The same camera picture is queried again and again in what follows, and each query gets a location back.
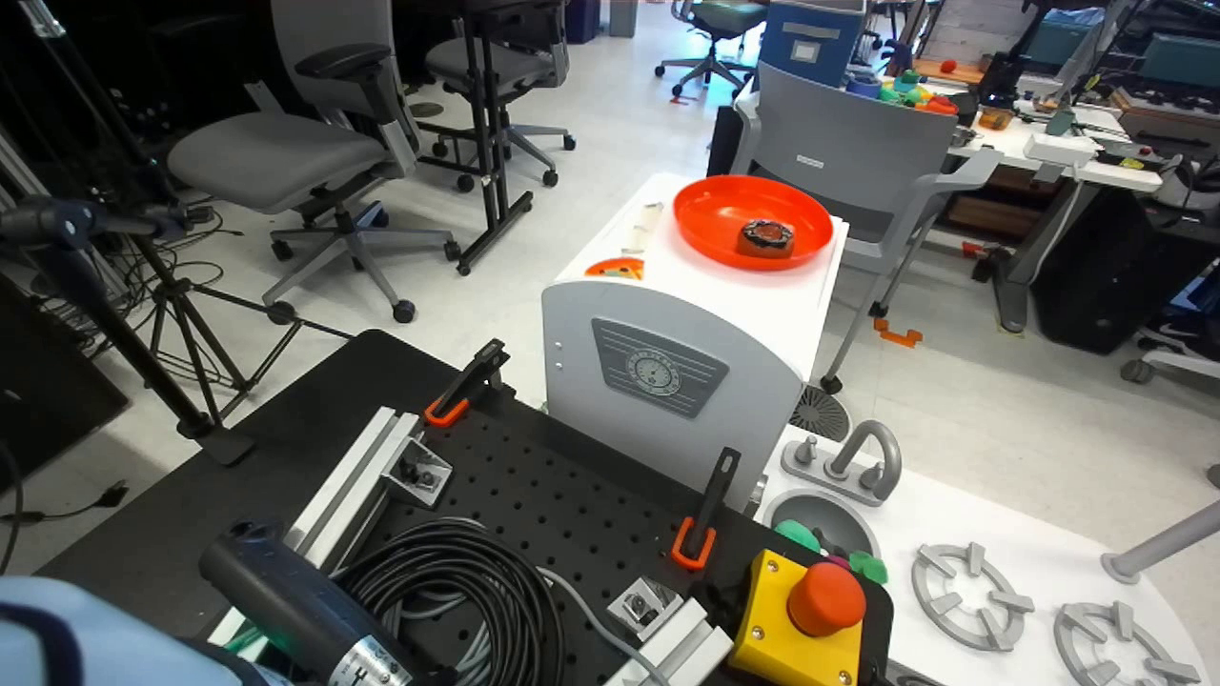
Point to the chocolate glazed toy donut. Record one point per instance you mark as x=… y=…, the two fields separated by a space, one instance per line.
x=767 y=234

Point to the orange plastic plate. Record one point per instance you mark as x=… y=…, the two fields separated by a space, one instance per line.
x=719 y=208

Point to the white toy kitchen cabinet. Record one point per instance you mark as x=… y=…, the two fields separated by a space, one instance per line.
x=687 y=358

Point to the toy pizza slice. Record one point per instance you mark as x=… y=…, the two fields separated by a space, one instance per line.
x=617 y=269

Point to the orange black clamp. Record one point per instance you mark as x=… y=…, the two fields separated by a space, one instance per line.
x=483 y=372
x=694 y=536

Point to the black perforated board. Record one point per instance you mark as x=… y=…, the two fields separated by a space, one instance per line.
x=522 y=488

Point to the grey toy faucet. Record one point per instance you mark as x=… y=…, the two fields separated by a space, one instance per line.
x=864 y=468

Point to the orange floor marker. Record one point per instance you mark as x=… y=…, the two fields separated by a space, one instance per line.
x=897 y=337

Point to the grey plastic chair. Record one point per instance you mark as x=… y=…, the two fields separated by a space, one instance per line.
x=873 y=165

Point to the green toy vegetable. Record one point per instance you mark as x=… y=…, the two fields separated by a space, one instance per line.
x=857 y=563

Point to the yellow emergency stop box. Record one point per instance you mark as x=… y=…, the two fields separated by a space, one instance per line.
x=800 y=624

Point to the grey office chair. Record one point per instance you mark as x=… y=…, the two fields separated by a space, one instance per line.
x=321 y=165

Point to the blue storage bin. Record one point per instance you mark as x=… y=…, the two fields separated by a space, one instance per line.
x=813 y=36

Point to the grey toy burner grate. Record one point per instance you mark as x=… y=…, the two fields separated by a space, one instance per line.
x=964 y=597
x=1105 y=645

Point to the white toy stove counter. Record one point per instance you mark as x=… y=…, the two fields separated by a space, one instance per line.
x=1037 y=559

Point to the grey metal leg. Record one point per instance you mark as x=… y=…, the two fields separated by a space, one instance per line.
x=1159 y=546

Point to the aluminium extrusion rail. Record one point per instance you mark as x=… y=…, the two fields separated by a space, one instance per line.
x=275 y=578

